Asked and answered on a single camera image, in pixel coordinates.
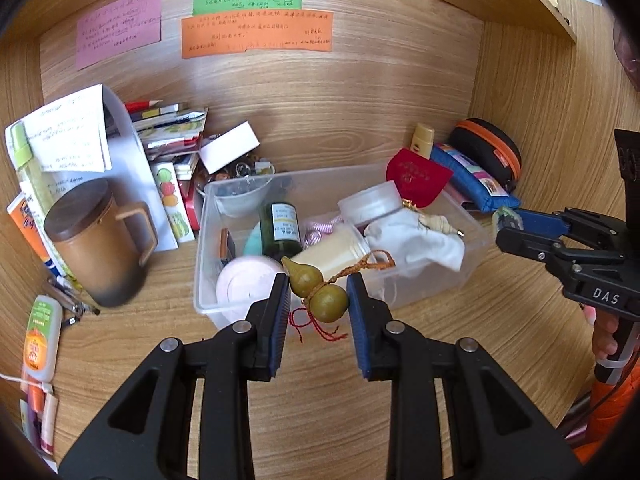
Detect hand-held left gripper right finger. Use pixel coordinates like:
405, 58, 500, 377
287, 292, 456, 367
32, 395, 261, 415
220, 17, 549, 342
346, 272, 585, 480

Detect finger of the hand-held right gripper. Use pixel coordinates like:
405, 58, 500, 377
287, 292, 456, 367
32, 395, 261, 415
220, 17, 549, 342
517, 207, 626, 256
496, 226, 626, 286

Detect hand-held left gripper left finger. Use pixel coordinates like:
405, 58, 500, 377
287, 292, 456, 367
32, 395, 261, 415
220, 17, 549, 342
57, 272, 293, 480

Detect small green patterned charm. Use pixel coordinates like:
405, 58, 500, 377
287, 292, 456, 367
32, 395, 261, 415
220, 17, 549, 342
492, 206, 521, 233

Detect green gourd with orange cord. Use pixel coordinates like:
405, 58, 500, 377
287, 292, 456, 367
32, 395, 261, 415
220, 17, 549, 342
281, 249, 397, 345

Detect clear plastic storage box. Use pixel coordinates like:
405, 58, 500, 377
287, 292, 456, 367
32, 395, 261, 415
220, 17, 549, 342
194, 162, 493, 331

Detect white drawstring pouch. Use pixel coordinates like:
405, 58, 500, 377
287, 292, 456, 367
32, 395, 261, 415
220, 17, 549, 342
364, 209, 466, 281

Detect person's right forearm orange sleeve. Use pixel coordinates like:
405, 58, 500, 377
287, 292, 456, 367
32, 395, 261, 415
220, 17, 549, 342
572, 360, 640, 466

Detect wooden desktop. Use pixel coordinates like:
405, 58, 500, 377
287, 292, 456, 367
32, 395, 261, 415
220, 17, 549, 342
0, 107, 616, 480

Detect person's right hand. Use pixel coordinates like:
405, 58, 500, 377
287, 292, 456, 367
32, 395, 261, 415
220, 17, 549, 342
582, 305, 625, 362

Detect cream cylinder jar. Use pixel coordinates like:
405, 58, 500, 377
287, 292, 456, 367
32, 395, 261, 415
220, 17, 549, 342
290, 224, 373, 306

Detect blue patchwork pencil case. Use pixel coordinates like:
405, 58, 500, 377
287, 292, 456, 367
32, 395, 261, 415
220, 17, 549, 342
431, 143, 522, 213

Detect teal sponge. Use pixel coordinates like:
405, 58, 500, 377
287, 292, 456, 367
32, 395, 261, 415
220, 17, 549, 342
243, 221, 266, 257

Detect pink flat item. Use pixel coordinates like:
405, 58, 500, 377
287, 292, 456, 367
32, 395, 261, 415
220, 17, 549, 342
442, 182, 468, 207

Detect dark green glass bottle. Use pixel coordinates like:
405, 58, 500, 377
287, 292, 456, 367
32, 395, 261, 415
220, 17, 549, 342
259, 201, 303, 261

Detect seashell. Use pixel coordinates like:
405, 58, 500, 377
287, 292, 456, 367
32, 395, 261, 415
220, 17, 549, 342
419, 214, 458, 236

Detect black orange zip case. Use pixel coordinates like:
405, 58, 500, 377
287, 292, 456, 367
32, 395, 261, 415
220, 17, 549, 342
446, 118, 523, 193

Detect white round plastic jar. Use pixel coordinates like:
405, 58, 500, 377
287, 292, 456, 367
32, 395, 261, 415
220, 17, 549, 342
337, 181, 403, 226

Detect red fabric pouch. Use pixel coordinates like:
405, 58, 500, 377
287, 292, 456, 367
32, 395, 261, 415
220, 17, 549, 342
385, 147, 455, 209

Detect yellow tube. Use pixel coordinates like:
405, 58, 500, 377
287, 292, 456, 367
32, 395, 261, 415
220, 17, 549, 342
411, 123, 436, 157

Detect fruit sticker sheet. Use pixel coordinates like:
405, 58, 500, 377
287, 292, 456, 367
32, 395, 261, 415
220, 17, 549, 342
150, 160, 196, 243

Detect white brown small box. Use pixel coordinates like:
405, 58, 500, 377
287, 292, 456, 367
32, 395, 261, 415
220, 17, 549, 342
199, 121, 261, 175

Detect brown mug with lid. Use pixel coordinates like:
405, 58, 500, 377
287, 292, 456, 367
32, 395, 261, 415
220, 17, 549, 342
43, 178, 160, 308

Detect pink plastic bag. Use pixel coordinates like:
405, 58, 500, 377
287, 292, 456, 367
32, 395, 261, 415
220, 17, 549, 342
612, 10, 640, 86

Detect dark pen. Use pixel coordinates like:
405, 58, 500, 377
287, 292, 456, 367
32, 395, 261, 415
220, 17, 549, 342
45, 272, 102, 328

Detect wooden shelf board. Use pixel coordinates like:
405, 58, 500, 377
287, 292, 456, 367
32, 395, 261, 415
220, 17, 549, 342
497, 0, 578, 45

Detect stack of books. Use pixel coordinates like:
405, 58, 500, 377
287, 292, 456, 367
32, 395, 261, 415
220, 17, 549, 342
125, 100, 211, 161

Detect white paper sheet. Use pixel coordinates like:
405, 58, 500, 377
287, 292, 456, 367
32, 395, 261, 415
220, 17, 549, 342
6, 84, 180, 252

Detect white glue bottle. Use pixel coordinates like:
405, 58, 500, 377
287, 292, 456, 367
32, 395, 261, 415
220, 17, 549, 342
21, 296, 64, 382

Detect white small tube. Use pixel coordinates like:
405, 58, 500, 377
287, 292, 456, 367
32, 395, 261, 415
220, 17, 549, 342
40, 392, 60, 456

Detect green white packet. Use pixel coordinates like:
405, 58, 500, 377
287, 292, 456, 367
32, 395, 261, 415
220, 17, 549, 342
17, 180, 76, 281

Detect orange white box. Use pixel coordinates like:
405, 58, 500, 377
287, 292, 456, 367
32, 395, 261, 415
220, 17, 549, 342
7, 195, 66, 281

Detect orange sticky note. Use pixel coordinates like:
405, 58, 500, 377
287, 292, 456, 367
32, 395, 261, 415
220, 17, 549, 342
181, 9, 334, 60

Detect light green bottle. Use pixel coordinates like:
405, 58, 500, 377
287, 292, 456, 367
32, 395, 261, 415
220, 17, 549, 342
7, 122, 33, 186

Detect green sticky note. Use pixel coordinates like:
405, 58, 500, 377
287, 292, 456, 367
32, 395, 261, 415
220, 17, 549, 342
192, 0, 304, 17

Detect pink sticky note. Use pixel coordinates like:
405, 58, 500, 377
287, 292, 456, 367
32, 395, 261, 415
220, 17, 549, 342
76, 0, 163, 72

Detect pink braided cord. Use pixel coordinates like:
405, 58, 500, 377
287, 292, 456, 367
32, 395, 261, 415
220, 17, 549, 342
300, 214, 346, 248

